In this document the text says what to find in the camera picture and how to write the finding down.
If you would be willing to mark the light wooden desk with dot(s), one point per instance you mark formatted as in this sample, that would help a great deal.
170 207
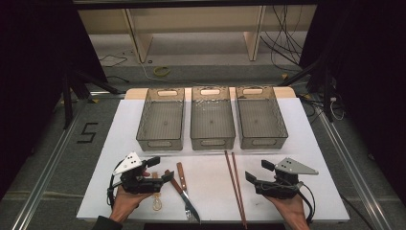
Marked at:
198 19

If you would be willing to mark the black curtain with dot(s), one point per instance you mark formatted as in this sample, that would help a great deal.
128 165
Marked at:
370 80
35 80

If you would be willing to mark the yellow tape roll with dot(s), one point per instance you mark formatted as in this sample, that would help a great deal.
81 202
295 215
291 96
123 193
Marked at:
162 71

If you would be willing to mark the aluminium floor rail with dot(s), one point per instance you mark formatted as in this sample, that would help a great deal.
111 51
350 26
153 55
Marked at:
354 172
48 169

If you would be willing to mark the grey translucent plastic bin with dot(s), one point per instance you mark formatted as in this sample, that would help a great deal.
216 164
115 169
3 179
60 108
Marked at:
260 121
212 123
161 123

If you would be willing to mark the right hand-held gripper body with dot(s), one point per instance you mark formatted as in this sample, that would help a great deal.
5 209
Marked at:
281 188

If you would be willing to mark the person's dark left sleeve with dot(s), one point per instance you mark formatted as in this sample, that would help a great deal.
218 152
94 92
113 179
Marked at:
107 223

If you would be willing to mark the person's right hand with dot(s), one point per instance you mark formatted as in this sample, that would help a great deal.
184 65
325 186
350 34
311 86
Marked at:
293 211

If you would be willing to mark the person's left hand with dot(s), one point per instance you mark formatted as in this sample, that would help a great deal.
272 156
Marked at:
124 201

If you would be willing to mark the black metal stand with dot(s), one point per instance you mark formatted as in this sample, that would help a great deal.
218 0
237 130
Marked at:
67 102
327 96

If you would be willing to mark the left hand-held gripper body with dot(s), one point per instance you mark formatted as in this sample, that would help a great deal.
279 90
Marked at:
137 183

